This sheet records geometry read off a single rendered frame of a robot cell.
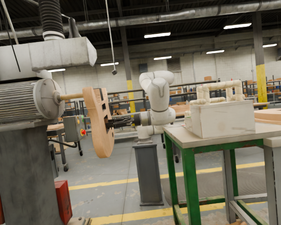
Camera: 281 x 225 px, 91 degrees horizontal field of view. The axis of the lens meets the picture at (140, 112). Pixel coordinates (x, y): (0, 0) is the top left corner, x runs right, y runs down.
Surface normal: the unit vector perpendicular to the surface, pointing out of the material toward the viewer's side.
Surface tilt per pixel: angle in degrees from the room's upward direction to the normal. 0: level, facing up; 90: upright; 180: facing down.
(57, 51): 90
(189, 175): 90
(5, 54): 90
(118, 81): 90
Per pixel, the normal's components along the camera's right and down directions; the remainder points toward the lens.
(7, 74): 0.02, 0.05
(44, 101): 0.90, 0.03
